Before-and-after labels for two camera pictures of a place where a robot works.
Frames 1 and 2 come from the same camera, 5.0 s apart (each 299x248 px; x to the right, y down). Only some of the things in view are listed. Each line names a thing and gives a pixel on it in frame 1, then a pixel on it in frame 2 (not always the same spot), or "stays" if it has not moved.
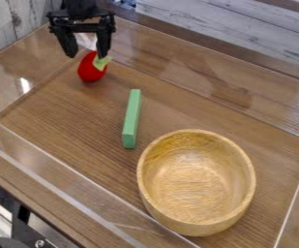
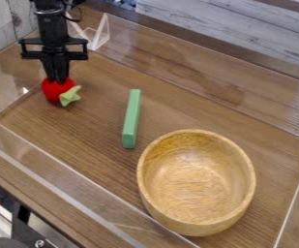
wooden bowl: [195, 180] stays
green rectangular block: [131, 119] stays
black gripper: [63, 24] -> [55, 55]
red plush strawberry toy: [92, 67] -> [52, 89]
